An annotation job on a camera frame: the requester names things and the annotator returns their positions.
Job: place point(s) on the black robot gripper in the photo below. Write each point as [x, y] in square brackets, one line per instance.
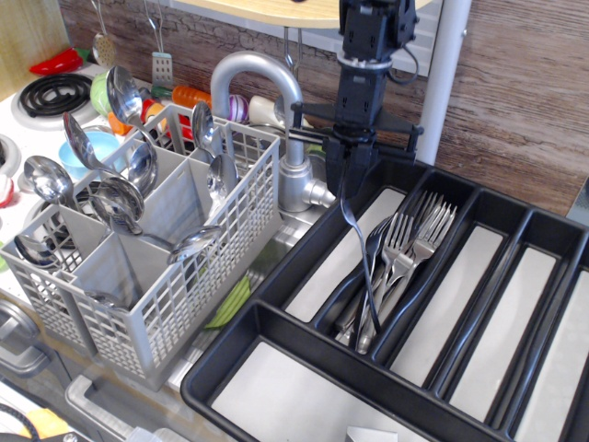
[372, 31]

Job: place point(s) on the silver metal fork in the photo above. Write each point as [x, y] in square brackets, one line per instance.
[351, 220]

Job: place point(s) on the silver fork left in tray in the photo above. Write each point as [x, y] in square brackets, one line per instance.
[372, 245]

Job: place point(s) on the silver fork in tray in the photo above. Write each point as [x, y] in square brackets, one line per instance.
[395, 265]
[372, 245]
[431, 223]

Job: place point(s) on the silver fork middle in tray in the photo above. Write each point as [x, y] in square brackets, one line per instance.
[395, 265]

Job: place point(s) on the silver fork right in tray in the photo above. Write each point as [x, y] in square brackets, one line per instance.
[431, 223]

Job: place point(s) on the silver spoon front basket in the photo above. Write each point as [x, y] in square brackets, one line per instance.
[194, 243]

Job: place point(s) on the silver spoon basket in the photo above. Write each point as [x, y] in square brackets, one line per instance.
[120, 207]
[194, 243]

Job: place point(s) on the silver spoon centre basket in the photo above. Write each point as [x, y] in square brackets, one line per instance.
[120, 207]

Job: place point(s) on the black cutlery tray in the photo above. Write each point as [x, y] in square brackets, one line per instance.
[488, 343]

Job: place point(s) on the grey plastic cutlery basket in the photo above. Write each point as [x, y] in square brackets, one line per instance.
[115, 298]

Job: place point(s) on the white toy mushroom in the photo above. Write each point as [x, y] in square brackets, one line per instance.
[261, 116]

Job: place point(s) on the purple white toy onion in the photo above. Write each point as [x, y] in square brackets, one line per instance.
[238, 108]

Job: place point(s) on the silver spoon right compartment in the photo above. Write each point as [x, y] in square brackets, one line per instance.
[222, 178]

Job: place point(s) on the silver spoon compartment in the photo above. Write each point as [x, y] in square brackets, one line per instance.
[202, 126]
[222, 178]

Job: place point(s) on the white metal pole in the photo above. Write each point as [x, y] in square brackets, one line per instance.
[452, 30]

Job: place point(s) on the light wooden round shelf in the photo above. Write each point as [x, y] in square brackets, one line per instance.
[313, 14]

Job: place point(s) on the silver spoon back compartment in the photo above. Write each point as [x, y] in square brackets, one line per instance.
[202, 126]

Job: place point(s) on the green cloth in sink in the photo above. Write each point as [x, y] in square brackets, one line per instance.
[231, 305]

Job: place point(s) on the orange toy carrot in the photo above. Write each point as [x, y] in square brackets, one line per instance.
[189, 96]

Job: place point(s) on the hanging metal spatula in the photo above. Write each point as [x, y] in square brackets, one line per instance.
[162, 63]

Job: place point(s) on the large silver spoon tall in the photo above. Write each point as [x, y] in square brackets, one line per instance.
[125, 100]

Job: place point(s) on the green toy vegetable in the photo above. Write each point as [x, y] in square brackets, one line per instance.
[99, 95]

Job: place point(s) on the hanging perforated metal ladle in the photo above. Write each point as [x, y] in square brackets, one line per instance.
[104, 50]

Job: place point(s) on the red toy chili pepper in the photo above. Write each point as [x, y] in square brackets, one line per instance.
[64, 62]

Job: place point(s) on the black stove burner coil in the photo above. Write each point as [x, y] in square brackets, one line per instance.
[53, 95]

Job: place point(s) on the silver spoon far left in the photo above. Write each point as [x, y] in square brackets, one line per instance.
[50, 181]

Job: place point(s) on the silver spoon lower left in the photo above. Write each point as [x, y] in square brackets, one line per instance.
[37, 253]

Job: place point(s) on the silver spoon bent handle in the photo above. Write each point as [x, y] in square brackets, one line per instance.
[82, 147]

